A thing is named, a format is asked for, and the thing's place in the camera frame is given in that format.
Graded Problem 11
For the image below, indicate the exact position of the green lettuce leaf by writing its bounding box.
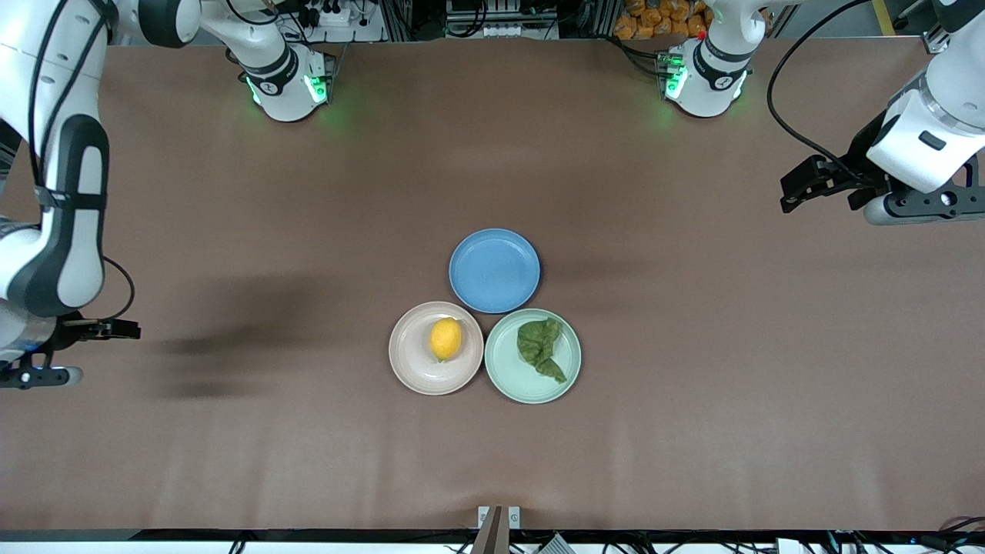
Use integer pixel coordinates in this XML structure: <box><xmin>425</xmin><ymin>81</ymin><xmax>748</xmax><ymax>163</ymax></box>
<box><xmin>516</xmin><ymin>319</ymin><xmax>569</xmax><ymax>384</ymax></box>

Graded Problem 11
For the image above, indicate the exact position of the yellow lemon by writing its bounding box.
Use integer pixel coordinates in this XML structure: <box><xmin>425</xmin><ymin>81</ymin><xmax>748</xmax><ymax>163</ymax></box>
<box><xmin>429</xmin><ymin>316</ymin><xmax>463</xmax><ymax>363</ymax></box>

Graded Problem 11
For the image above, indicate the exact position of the orange fruit pile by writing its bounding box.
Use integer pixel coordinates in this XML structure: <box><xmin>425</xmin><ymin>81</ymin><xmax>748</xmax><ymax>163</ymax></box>
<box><xmin>613</xmin><ymin>0</ymin><xmax>713</xmax><ymax>41</ymax></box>

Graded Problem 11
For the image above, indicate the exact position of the beige round plate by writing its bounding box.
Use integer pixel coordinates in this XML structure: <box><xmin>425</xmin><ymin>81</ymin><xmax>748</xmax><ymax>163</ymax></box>
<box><xmin>389</xmin><ymin>301</ymin><xmax>485</xmax><ymax>396</ymax></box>

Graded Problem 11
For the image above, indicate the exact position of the blue round plate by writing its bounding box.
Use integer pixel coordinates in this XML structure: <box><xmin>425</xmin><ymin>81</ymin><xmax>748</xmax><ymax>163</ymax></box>
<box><xmin>449</xmin><ymin>228</ymin><xmax>541</xmax><ymax>315</ymax></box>

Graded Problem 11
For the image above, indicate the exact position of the black equipment rack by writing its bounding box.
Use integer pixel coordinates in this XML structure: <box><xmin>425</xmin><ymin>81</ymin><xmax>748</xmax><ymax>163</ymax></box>
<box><xmin>444</xmin><ymin>0</ymin><xmax>559</xmax><ymax>24</ymax></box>

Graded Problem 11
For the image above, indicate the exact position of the pale green round plate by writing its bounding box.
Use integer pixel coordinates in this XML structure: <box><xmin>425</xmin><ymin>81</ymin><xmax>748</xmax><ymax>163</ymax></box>
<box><xmin>484</xmin><ymin>308</ymin><xmax>583</xmax><ymax>405</ymax></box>

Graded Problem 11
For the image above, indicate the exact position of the white power strip board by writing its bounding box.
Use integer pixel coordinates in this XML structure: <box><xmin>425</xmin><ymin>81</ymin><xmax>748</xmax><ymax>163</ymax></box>
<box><xmin>296</xmin><ymin>0</ymin><xmax>386</xmax><ymax>43</ymax></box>

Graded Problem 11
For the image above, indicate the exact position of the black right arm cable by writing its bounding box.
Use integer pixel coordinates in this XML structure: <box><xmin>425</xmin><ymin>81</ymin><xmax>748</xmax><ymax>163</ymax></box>
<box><xmin>27</xmin><ymin>0</ymin><xmax>135</xmax><ymax>328</ymax></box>

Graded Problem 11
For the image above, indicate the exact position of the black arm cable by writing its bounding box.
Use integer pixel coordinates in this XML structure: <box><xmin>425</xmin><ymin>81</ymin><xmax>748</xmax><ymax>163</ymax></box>
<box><xmin>767</xmin><ymin>0</ymin><xmax>874</xmax><ymax>185</ymax></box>
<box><xmin>27</xmin><ymin>0</ymin><xmax>135</xmax><ymax>328</ymax></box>

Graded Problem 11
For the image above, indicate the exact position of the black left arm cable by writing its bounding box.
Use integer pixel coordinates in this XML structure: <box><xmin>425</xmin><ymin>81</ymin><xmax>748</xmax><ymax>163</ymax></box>
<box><xmin>767</xmin><ymin>0</ymin><xmax>874</xmax><ymax>185</ymax></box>

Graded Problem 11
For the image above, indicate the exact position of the aluminium frame extrusion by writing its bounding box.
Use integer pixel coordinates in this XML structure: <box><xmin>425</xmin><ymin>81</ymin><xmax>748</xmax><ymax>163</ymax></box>
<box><xmin>897</xmin><ymin>0</ymin><xmax>943</xmax><ymax>55</ymax></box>

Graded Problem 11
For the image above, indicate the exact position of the aluminium frame post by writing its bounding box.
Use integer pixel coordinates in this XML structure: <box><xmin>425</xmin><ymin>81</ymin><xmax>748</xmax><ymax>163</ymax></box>
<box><xmin>381</xmin><ymin>0</ymin><xmax>420</xmax><ymax>43</ymax></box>
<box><xmin>583</xmin><ymin>0</ymin><xmax>623</xmax><ymax>39</ymax></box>

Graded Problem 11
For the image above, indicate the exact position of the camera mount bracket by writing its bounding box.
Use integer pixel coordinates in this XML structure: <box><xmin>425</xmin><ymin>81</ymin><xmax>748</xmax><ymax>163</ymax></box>
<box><xmin>471</xmin><ymin>506</ymin><xmax>522</xmax><ymax>554</ymax></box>

